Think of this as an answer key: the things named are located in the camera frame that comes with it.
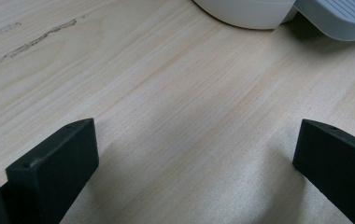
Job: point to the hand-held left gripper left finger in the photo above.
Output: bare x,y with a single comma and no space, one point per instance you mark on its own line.
52,172

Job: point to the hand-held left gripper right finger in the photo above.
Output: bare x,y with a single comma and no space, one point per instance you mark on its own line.
339,166

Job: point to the white bowl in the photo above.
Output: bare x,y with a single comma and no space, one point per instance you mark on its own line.
247,12

